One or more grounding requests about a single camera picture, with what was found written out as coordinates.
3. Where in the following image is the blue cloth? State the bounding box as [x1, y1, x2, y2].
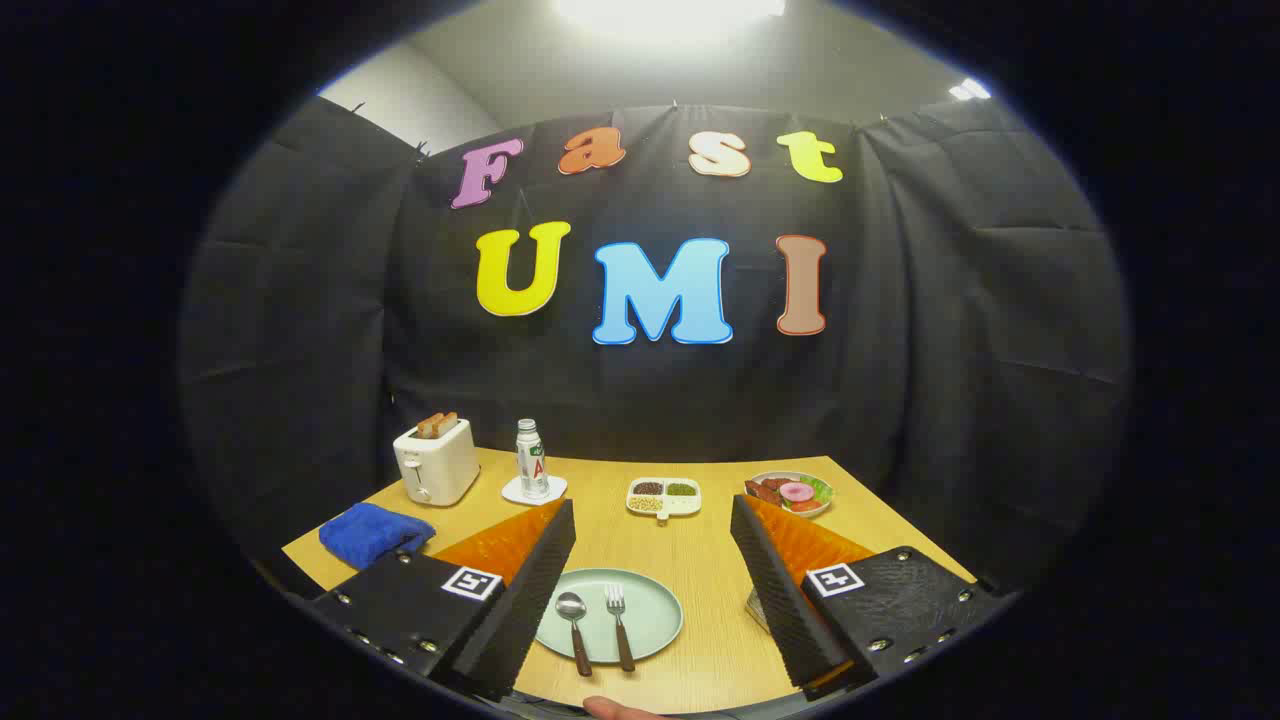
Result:
[319, 502, 437, 571]

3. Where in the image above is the black backdrop cloth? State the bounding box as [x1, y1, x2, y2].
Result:
[178, 95, 1133, 601]

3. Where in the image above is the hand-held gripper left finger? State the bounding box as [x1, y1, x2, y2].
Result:
[305, 498, 578, 704]

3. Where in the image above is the small drink bottle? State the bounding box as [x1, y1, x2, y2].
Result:
[516, 418, 550, 500]

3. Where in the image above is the pale green plate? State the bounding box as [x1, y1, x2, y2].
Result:
[533, 568, 684, 664]

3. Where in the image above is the white square coaster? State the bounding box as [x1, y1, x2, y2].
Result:
[501, 475, 569, 507]

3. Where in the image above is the fork with brown handle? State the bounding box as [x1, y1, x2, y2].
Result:
[604, 583, 637, 673]

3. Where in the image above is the large ceiling light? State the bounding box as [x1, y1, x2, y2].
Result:
[553, 0, 788, 43]

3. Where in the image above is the white toaster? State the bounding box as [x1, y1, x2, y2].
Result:
[392, 417, 482, 508]

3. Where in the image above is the white food plate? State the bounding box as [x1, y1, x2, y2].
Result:
[744, 471, 834, 520]

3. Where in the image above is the spoon with brown handle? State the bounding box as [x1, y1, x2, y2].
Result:
[555, 591, 594, 678]

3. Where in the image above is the white divided dish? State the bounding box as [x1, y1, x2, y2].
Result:
[626, 477, 703, 524]

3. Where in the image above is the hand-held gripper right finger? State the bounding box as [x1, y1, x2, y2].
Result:
[729, 493, 1021, 701]

